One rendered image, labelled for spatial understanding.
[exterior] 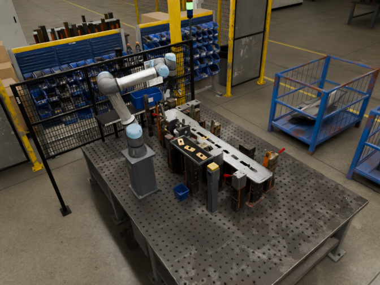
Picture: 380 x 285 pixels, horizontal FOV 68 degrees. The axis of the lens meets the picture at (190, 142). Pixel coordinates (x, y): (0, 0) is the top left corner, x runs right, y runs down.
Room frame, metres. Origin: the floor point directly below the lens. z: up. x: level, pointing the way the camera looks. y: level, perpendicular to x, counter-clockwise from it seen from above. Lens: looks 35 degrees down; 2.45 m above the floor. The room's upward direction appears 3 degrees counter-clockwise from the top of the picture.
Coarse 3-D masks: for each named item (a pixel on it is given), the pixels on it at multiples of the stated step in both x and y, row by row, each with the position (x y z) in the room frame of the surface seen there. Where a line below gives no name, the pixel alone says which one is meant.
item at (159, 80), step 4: (148, 60) 2.99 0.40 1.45; (144, 64) 2.96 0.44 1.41; (148, 64) 2.98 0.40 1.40; (144, 68) 2.95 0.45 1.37; (160, 76) 3.06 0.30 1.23; (152, 80) 3.00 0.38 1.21; (156, 80) 3.03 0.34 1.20; (160, 80) 3.06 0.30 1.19; (148, 84) 2.97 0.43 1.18; (152, 84) 3.00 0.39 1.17; (156, 84) 3.02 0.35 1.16
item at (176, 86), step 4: (168, 76) 2.04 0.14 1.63; (172, 76) 2.03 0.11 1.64; (176, 76) 2.03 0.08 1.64; (172, 80) 2.02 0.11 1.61; (176, 80) 2.04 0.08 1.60; (168, 84) 2.05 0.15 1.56; (172, 84) 2.02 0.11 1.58; (176, 84) 2.02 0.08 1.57; (172, 88) 2.00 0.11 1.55; (176, 88) 2.03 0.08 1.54
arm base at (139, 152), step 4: (144, 144) 1.83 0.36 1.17; (128, 148) 1.82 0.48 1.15; (132, 148) 1.77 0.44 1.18; (136, 148) 1.76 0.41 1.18; (140, 148) 1.77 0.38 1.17; (144, 148) 1.80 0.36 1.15; (128, 152) 1.79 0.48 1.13; (132, 152) 1.76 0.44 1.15; (136, 152) 1.76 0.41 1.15; (140, 152) 1.76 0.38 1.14; (144, 152) 1.78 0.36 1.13; (132, 156) 1.75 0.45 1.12; (136, 156) 1.75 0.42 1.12; (140, 156) 1.75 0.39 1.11
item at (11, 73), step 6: (0, 42) 5.61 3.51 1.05; (0, 48) 5.38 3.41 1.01; (0, 54) 5.36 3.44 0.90; (6, 54) 5.41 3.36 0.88; (0, 60) 5.34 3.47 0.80; (6, 60) 5.39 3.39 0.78; (0, 66) 5.15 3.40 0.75; (6, 66) 5.13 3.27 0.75; (0, 72) 4.97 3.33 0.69; (6, 72) 5.02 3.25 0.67; (12, 72) 5.07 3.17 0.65; (0, 78) 4.96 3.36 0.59; (6, 78) 5.00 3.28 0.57; (12, 78) 5.05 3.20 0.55
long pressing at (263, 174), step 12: (168, 120) 2.46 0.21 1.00; (180, 120) 2.46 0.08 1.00; (192, 120) 2.45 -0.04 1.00; (192, 132) 2.23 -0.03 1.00; (204, 132) 2.22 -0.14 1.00; (228, 144) 2.02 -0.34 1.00; (228, 156) 1.84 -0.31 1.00; (240, 156) 1.84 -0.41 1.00; (240, 168) 1.69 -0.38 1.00; (264, 168) 1.67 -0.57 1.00; (252, 180) 1.55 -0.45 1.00; (264, 180) 1.54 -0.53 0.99
